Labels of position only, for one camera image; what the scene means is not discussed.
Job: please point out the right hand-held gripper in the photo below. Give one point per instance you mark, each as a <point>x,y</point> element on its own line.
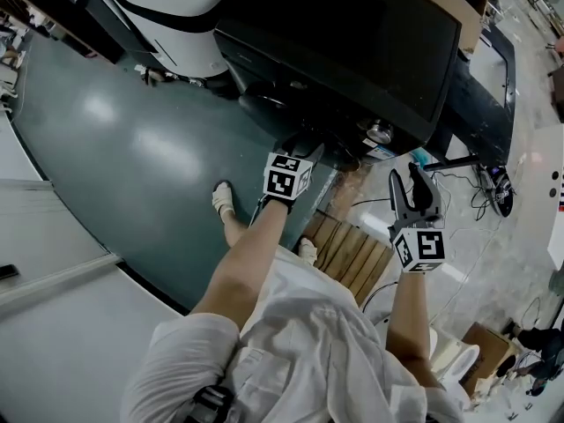
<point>418,249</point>

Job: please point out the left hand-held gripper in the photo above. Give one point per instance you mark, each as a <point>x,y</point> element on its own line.
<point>286,179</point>

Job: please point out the dark glass washing machine door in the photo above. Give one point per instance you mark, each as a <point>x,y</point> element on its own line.
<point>264,104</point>

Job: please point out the person's right forearm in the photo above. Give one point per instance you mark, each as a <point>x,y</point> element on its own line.
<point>407,311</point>

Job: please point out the person's left forearm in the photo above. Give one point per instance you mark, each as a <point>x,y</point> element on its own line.
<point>255,245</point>

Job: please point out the large black machine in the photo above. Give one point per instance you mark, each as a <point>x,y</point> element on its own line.
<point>352,38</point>

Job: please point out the blue cloth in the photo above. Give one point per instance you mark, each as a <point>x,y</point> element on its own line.
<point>420,159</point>

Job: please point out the black wristband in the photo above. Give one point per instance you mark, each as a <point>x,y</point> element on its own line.
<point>277,203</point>

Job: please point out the wooden slatted pallet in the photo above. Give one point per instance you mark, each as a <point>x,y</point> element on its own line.
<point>352,254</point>

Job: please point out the black oval board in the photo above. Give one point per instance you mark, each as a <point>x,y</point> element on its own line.
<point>502,192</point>

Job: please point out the white slipper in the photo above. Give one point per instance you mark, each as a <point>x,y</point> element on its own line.
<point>308,250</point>
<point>224,198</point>

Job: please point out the person's left leg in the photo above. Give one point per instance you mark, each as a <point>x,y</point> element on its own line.
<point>233,232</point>

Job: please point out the white plastic container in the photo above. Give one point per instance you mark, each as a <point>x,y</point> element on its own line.
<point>456,359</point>

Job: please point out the small cardboard box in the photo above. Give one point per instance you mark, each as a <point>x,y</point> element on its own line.
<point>484,351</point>

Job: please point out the person's white shirt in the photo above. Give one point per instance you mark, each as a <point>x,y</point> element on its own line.
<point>308,346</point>

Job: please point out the large cardboard box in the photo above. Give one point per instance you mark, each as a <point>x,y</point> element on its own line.
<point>467,20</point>

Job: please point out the black phone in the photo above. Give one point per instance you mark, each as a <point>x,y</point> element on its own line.
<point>9,271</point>

